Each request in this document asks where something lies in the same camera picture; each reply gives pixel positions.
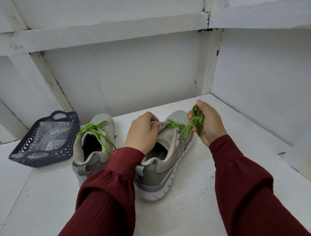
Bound person's right hand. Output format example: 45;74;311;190
188;100;228;148

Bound person's left hand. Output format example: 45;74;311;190
123;111;161;156

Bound green shoelace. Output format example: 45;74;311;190
76;121;118;156
166;103;205;143

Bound grey mesh shoe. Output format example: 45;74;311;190
133;110;195;203
71;113;118;188

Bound person's left forearm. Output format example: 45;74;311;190
58;147;146;236

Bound person's right forearm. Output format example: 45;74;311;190
208;134;311;236

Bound clear plastic bag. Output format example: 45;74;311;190
27;121;74;153

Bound dark plastic lattice basket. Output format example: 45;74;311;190
8;110;81;168

